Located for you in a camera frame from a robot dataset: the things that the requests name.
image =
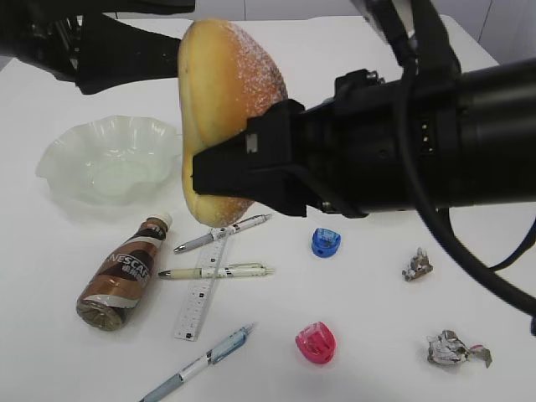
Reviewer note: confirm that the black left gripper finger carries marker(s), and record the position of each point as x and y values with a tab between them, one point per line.
114	53

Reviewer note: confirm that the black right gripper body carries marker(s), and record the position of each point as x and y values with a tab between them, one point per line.
347	151

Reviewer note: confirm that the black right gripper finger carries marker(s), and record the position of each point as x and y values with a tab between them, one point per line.
253	165

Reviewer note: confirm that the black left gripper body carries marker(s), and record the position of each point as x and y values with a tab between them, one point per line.
50	44

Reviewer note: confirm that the sugared bread roll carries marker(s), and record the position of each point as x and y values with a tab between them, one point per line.
224	78

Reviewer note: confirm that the small paper ball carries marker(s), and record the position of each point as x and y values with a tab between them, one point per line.
419	266

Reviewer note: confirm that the large paper ball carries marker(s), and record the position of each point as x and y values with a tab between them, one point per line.
447	349

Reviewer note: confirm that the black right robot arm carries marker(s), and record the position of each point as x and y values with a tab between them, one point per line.
472	134

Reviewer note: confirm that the grey grip white pen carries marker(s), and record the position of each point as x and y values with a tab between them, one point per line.
218	234

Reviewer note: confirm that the blue pencil sharpener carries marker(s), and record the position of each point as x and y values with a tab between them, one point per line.
325	242

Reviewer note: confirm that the beige grip white pen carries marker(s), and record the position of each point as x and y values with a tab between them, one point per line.
228	271

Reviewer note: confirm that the translucent green wavy plate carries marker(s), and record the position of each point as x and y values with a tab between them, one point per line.
116	160

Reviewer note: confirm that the blue grey ballpoint pen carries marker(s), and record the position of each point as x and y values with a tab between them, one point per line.
220	351

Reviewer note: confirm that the pink pencil sharpener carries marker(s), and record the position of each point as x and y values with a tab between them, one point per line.
316	343

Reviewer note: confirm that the clear plastic ruler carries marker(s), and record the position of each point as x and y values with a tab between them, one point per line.
198	296

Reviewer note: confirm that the brown Nescafe coffee bottle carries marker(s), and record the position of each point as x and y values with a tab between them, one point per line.
116	289

